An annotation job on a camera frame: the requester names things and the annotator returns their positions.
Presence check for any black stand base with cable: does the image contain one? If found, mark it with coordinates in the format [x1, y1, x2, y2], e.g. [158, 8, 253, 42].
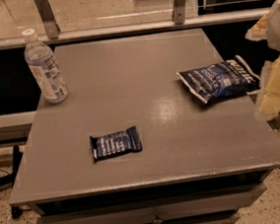
[0, 145, 23, 219]

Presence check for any blue kettle chips bag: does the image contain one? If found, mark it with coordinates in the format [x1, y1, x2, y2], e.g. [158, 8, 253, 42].
[177, 55, 260, 104]

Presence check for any clear plastic water bottle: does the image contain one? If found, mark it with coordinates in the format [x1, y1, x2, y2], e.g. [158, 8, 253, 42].
[22, 29, 69, 104]

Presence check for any grey table with drawers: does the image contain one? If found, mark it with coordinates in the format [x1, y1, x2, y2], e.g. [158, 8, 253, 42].
[11, 29, 280, 224]

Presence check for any metal railing with posts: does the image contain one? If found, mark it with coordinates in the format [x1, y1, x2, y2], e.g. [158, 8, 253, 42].
[0, 0, 269, 49]

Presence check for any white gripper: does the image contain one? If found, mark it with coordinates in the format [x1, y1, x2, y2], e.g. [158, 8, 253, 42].
[245, 0, 280, 121]

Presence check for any dark blue rxbar wrapper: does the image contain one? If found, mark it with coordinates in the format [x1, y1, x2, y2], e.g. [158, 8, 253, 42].
[90, 126, 143, 162]

